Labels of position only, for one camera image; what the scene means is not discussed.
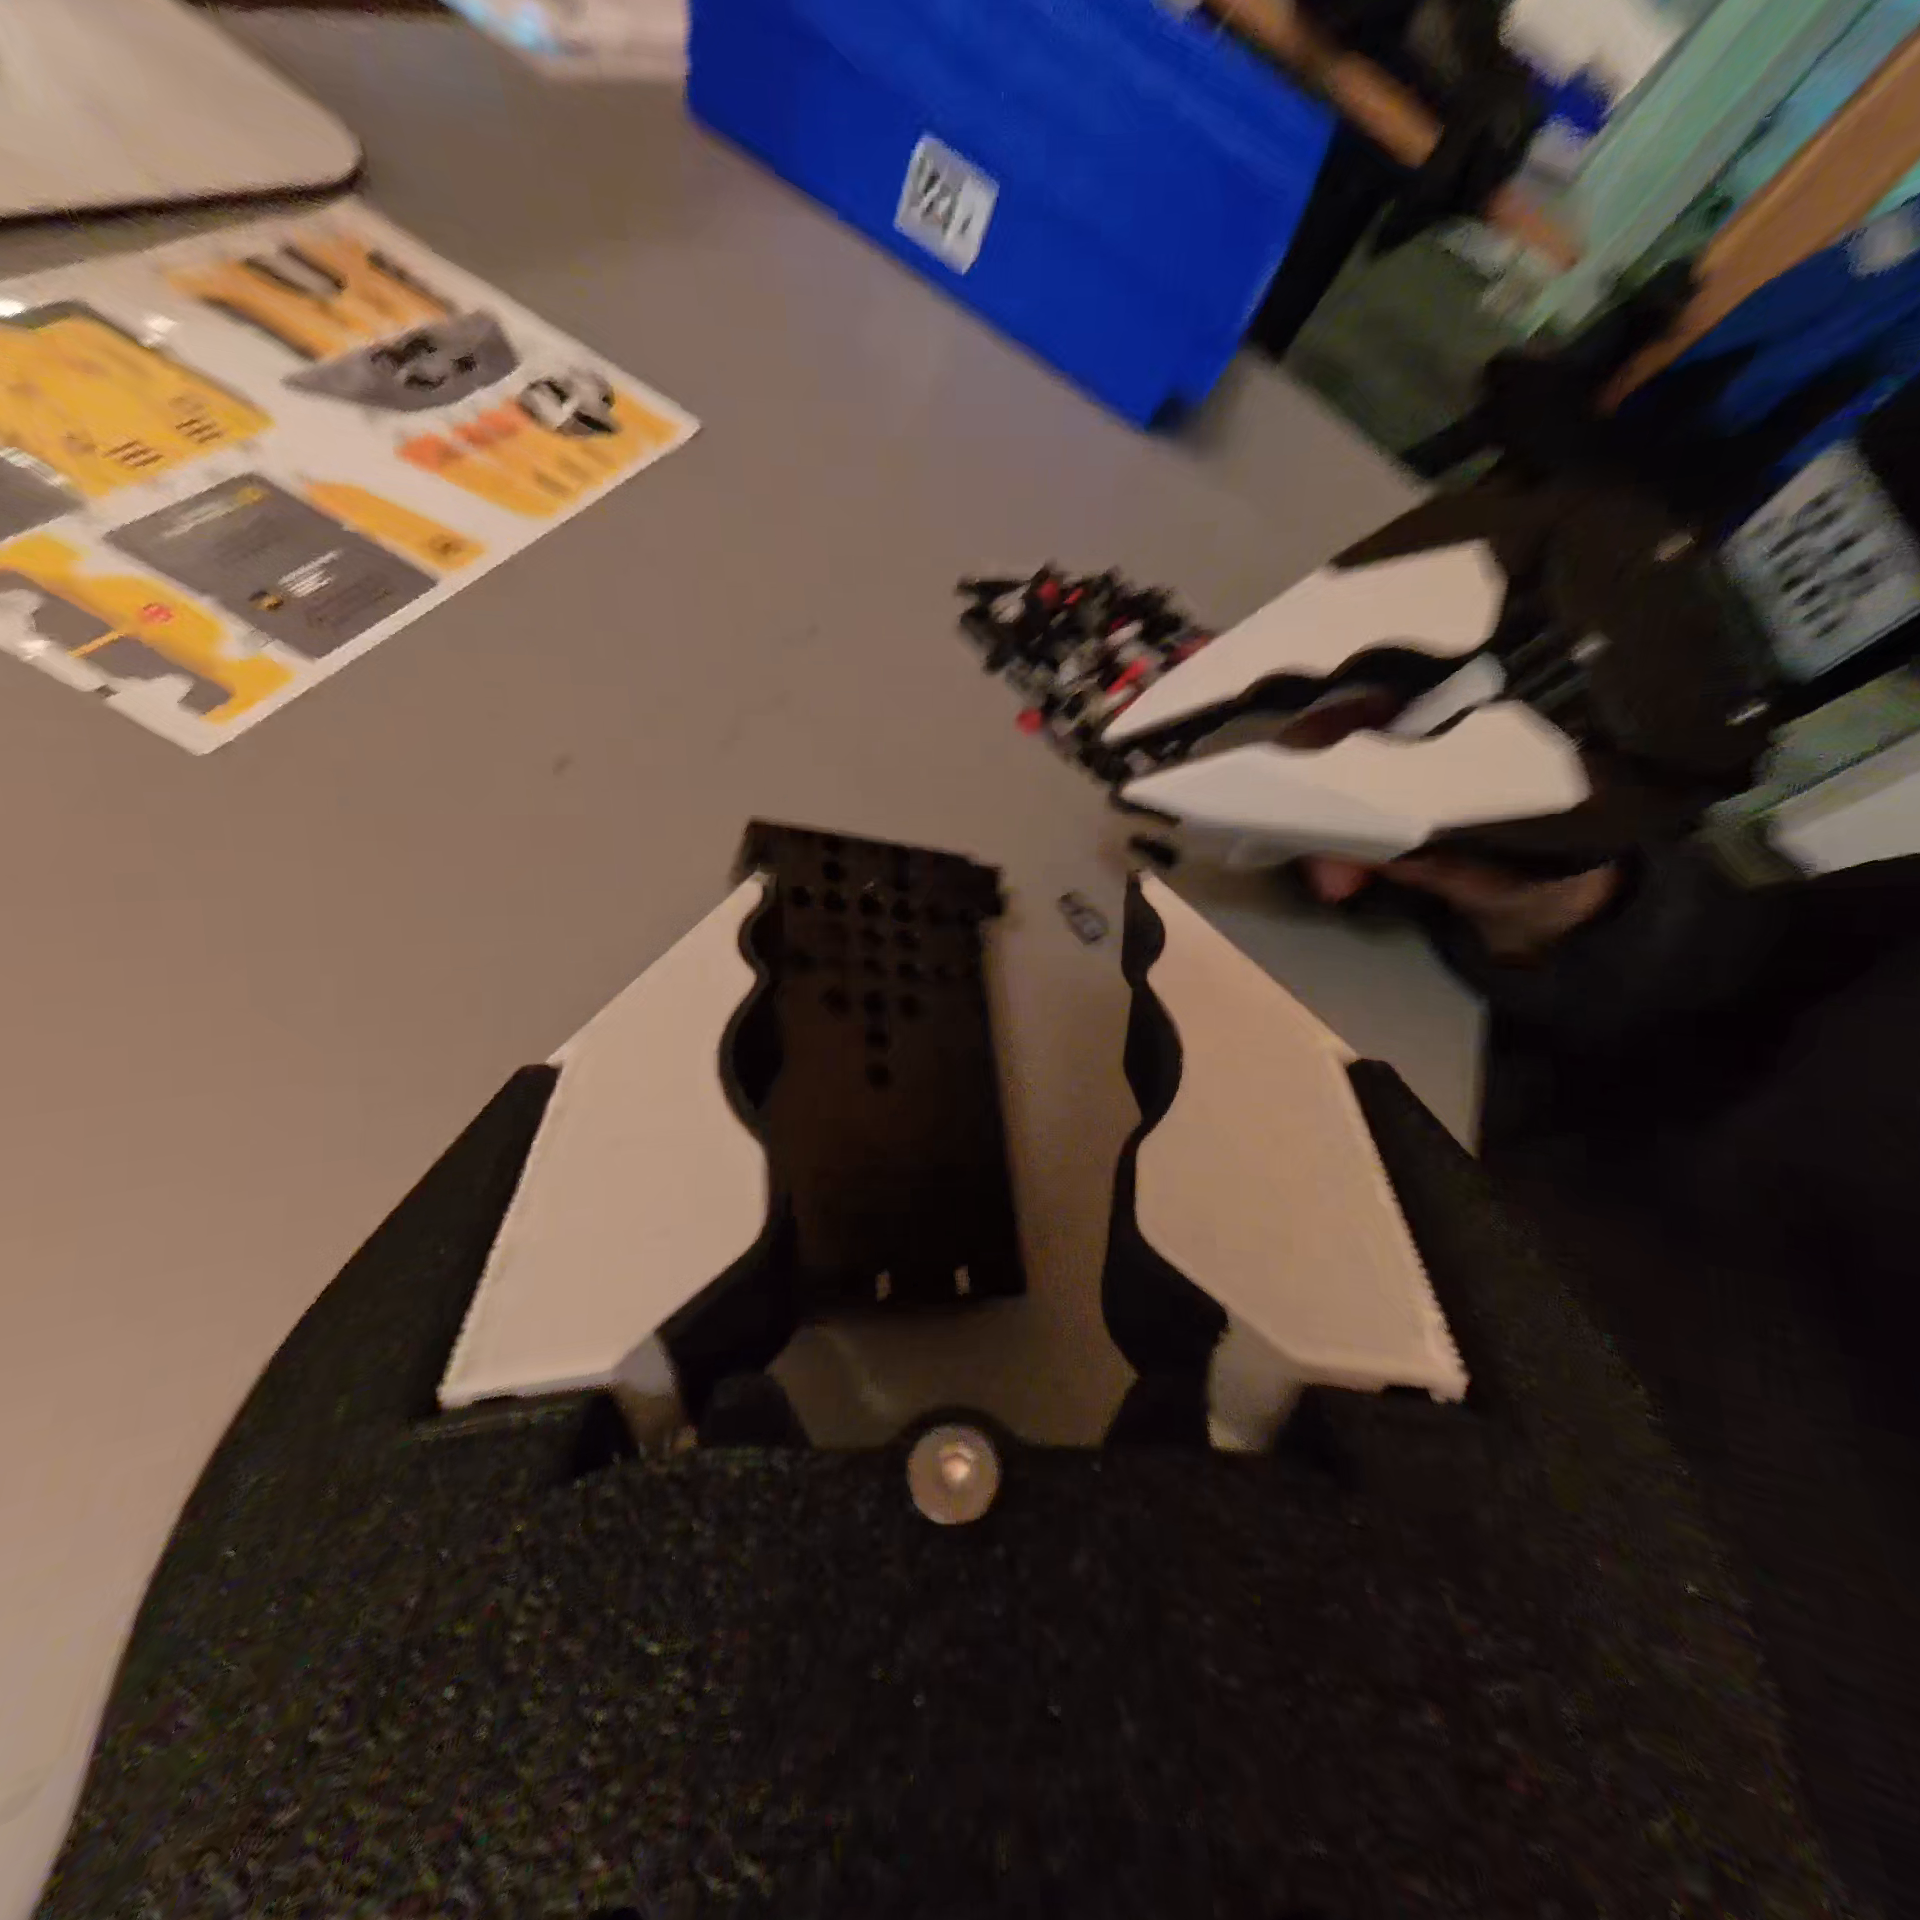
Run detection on yellow grey sticker sheet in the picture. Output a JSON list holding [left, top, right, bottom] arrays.
[[0, 194, 702, 756]]

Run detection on wooden plank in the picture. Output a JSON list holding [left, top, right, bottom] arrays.
[[1598, 36, 1920, 414]]

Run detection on black perforated block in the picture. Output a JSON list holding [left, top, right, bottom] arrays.
[[730, 818, 1029, 1305]]

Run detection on light grey board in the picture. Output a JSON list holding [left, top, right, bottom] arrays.
[[0, 0, 365, 226]]

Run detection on blue crate with white label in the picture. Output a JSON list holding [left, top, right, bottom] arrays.
[[688, 0, 1338, 430]]

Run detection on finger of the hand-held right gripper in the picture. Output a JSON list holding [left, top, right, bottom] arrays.
[[1101, 540, 1513, 747], [1118, 656, 1595, 874]]

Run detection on person's right hand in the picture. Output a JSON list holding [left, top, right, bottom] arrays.
[[1297, 848, 1630, 963]]

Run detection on pile of black red pins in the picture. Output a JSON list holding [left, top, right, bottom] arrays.
[[957, 568, 1221, 784]]

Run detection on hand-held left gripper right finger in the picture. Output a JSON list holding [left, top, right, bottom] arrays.
[[1099, 872, 1470, 1453]]

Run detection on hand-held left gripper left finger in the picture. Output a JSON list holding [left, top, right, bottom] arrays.
[[435, 874, 797, 1449]]

